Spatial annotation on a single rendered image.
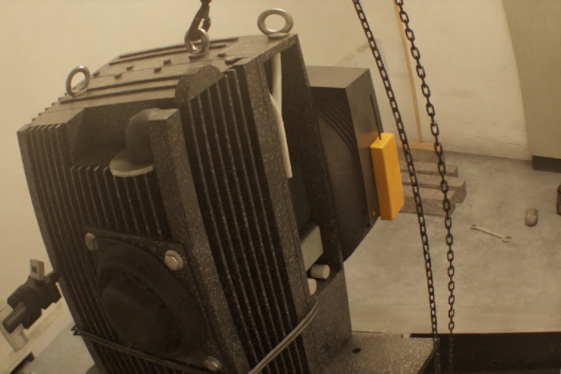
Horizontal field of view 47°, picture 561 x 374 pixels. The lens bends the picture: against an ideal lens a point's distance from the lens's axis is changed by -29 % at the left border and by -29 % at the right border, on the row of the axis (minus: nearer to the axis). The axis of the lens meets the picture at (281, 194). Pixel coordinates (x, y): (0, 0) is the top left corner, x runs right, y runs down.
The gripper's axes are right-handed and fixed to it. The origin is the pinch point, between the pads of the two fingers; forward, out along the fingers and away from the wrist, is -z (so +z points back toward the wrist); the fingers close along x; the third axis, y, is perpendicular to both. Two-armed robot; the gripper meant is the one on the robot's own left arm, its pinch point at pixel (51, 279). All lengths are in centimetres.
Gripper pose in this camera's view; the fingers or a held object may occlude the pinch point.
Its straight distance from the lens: 169.8
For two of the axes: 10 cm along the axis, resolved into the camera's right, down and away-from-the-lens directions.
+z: -4.7, 4.6, -7.5
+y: -1.8, -8.9, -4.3
